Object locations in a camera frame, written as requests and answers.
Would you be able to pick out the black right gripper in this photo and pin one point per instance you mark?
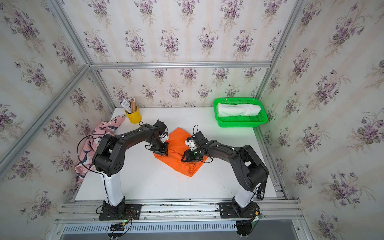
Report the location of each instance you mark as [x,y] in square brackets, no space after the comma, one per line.
[188,157]

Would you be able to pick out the yellow pencil cup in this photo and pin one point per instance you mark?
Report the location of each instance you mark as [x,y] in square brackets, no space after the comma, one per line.
[135,117]

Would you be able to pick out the green plastic basket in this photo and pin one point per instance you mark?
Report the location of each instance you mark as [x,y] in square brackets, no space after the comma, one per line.
[240,122]

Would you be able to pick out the white shorts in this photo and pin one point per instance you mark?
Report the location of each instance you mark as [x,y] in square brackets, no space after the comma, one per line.
[243,110]

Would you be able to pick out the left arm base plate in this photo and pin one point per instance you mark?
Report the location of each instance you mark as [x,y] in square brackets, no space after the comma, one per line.
[121,212]

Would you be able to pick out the black stapler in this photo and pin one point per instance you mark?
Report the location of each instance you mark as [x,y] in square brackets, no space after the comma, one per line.
[261,191]

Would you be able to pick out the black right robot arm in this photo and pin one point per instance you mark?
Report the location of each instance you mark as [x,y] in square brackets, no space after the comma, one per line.
[250,171]

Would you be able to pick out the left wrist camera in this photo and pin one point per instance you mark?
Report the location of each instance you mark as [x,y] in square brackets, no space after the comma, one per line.
[164,138]

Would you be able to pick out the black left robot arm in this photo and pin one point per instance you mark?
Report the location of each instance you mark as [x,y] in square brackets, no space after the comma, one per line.
[109,157]

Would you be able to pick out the orange cloth garment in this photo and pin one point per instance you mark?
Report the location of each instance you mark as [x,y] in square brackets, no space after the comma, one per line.
[176,151]

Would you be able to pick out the pink patterned garment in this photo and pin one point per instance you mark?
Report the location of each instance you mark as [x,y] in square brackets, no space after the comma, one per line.
[91,144]

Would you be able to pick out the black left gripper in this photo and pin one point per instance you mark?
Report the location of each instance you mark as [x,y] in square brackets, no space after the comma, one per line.
[163,151]

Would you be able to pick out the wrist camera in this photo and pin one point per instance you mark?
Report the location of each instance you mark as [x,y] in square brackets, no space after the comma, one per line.
[190,142]
[164,138]

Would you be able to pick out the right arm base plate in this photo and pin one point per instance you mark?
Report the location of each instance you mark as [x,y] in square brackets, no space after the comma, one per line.
[231,210]

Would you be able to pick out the wooden pencils bundle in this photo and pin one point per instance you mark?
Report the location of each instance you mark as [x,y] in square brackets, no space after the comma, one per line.
[133,105]

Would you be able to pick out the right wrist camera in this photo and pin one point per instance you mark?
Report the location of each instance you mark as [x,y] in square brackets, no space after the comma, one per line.
[190,142]

